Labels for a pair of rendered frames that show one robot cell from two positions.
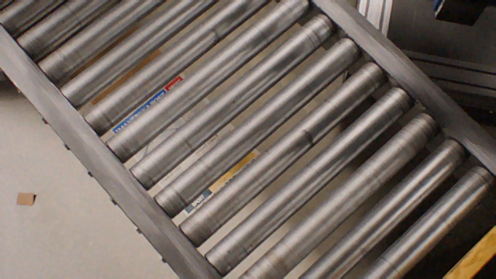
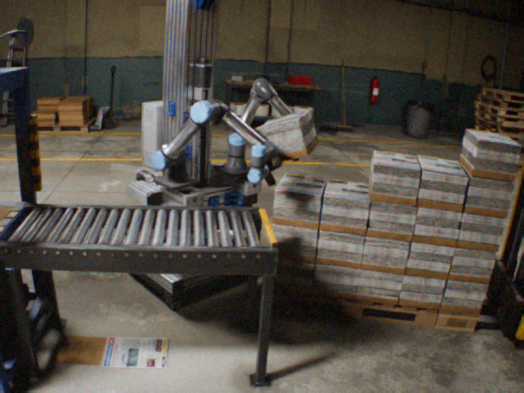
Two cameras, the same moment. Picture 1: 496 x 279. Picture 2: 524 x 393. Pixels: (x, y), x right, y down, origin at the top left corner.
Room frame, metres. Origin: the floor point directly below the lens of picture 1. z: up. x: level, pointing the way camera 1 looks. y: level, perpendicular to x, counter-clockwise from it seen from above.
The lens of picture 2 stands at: (-1.10, 1.48, 1.71)
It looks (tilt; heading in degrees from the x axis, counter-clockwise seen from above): 19 degrees down; 305
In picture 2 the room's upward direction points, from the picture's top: 4 degrees clockwise
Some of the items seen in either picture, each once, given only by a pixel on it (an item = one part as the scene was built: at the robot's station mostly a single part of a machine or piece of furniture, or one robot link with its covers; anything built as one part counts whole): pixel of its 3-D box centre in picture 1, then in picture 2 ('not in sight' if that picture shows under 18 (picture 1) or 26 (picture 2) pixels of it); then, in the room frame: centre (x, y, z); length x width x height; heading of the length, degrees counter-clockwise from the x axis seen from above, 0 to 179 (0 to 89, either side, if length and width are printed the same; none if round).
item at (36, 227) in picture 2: not in sight; (36, 226); (0.95, 0.52, 0.77); 0.47 x 0.05 x 0.05; 134
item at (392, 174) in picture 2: not in sight; (393, 176); (-0.21, -1.21, 0.95); 0.38 x 0.29 x 0.23; 114
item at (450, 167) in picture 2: not in sight; (441, 165); (-0.48, -1.32, 1.06); 0.37 x 0.28 x 0.01; 113
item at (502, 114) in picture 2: not in sight; (509, 125); (-0.30, -7.99, 0.65); 1.33 x 0.94 x 1.30; 48
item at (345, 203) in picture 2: not in sight; (361, 251); (-0.09, -1.15, 0.42); 1.17 x 0.39 x 0.83; 24
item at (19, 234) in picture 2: not in sight; (25, 226); (1.00, 0.57, 0.77); 0.47 x 0.05 x 0.05; 134
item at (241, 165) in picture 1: (184, 142); (136, 352); (0.60, 0.19, 0.00); 0.37 x 0.29 x 0.01; 44
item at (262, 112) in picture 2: not in sight; (272, 100); (3.90, -5.83, 0.55); 1.80 x 0.70 x 1.09; 44
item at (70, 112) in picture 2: not in sight; (63, 113); (6.61, -2.88, 0.28); 1.20 x 0.83 x 0.57; 44
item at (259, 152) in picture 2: not in sight; (259, 155); (0.29, -0.47, 1.09); 0.11 x 0.08 x 0.11; 101
